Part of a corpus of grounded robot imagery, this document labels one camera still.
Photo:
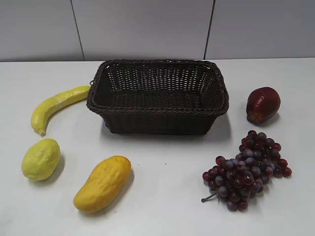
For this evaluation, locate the purple red grape bunch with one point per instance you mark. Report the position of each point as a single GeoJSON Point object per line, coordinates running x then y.
{"type": "Point", "coordinates": [237, 180]}

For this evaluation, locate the yellow banana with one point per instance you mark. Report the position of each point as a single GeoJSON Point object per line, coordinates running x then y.
{"type": "Point", "coordinates": [43, 112]}

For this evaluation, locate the yellow orange mango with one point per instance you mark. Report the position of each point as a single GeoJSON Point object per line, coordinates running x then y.
{"type": "Point", "coordinates": [104, 184]}

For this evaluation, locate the yellow green lemon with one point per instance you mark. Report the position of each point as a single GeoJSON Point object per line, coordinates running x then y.
{"type": "Point", "coordinates": [41, 160]}

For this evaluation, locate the dark red pear fruit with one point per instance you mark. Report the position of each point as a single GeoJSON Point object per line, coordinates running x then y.
{"type": "Point", "coordinates": [262, 104]}

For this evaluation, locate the dark woven plastic basket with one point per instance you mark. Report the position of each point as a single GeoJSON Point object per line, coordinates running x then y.
{"type": "Point", "coordinates": [158, 96]}

